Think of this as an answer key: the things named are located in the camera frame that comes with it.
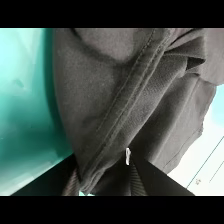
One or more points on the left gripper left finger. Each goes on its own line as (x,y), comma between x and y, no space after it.
(53,181)

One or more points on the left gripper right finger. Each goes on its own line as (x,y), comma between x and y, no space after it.
(156,181)

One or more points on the dark grey garment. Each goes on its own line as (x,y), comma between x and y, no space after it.
(113,93)

